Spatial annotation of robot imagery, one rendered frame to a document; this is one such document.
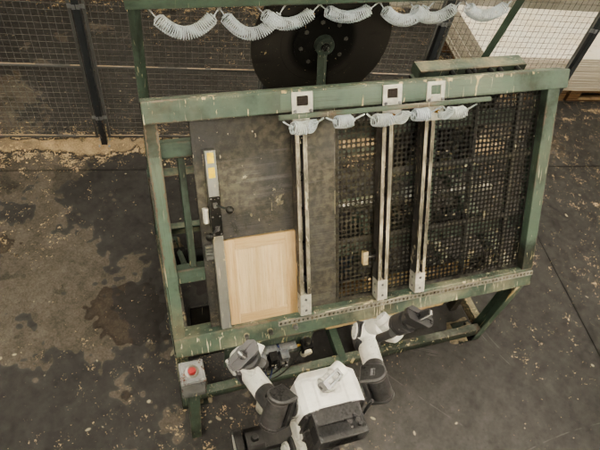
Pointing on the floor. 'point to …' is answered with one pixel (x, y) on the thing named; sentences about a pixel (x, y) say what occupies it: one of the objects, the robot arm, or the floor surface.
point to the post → (195, 416)
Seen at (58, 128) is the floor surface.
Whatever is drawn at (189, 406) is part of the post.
